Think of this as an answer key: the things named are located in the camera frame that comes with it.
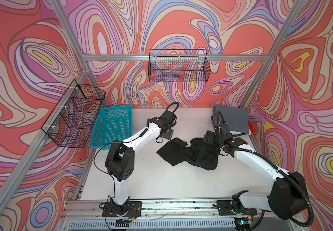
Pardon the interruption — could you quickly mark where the black t shirt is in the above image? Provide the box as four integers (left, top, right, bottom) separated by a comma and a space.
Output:
157, 138, 220, 171

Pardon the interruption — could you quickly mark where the teal plastic basket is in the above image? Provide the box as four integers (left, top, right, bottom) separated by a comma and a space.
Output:
90, 105, 133, 149

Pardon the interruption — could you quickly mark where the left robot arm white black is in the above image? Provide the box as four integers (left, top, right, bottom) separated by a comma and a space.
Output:
103, 102, 180, 217

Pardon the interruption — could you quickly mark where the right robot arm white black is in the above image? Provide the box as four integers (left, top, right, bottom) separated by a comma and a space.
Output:
204, 110, 314, 227

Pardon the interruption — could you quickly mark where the red folded t shirt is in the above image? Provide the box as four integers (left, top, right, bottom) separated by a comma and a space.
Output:
248, 121, 256, 134

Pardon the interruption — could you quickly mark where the black wire basket back wall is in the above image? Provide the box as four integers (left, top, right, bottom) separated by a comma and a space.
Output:
148, 48, 211, 83

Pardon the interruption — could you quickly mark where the black wire basket wall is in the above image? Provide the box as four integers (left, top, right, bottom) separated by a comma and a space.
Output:
41, 80, 106, 148
148, 48, 211, 83

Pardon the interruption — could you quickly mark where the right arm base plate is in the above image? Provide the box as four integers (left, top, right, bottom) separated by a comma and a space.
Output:
213, 200, 258, 216

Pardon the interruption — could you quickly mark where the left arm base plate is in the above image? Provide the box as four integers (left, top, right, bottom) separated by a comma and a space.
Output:
99, 201, 142, 218

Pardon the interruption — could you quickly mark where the black wire basket left wall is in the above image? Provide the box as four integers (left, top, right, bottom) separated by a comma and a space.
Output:
41, 80, 106, 148

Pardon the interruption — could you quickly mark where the aluminium frame crossbar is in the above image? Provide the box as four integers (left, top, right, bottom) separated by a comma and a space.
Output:
83, 54, 269, 62

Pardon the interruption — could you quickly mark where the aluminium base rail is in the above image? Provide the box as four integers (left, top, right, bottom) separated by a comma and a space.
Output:
56, 197, 300, 231

